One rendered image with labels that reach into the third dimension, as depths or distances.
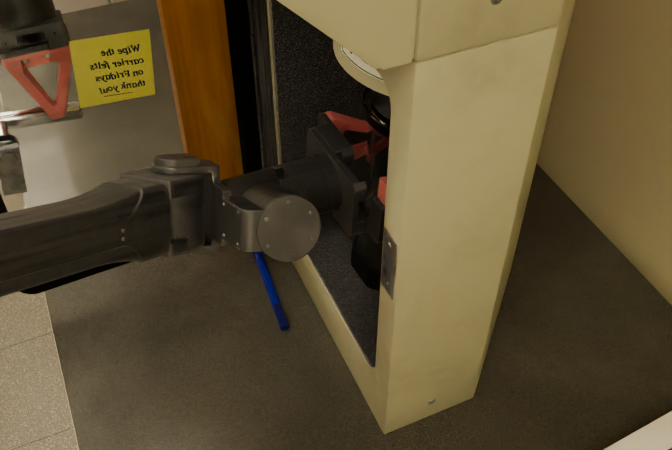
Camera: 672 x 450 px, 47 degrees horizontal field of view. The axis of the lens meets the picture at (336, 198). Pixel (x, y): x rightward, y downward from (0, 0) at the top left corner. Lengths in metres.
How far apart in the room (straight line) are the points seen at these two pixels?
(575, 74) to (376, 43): 0.65
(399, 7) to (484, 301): 0.35
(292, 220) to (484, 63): 0.21
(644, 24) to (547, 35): 0.44
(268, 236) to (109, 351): 0.37
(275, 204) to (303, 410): 0.31
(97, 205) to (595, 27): 0.68
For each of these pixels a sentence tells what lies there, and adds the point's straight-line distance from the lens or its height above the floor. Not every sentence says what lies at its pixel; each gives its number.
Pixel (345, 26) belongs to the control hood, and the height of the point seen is 1.45.
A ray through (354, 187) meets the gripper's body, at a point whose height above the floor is 1.21.
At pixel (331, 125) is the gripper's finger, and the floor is 1.21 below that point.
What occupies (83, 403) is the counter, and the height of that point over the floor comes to 0.94.
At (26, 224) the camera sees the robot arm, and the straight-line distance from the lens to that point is 0.58.
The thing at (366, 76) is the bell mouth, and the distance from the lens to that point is 0.64.
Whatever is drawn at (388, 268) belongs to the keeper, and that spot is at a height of 1.20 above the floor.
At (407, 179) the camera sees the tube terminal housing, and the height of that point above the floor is 1.31.
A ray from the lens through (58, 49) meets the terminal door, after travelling 0.77.
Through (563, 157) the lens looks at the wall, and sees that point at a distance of 1.17.
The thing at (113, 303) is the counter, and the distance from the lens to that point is 1.00.
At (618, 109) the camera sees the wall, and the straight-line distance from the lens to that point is 1.05.
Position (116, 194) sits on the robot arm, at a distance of 0.64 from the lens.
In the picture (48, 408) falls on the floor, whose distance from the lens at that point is 2.09.
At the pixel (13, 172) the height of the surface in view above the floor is 1.18.
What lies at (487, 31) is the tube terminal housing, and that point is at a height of 1.42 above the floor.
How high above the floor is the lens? 1.69
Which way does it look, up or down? 44 degrees down
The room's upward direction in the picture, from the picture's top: straight up
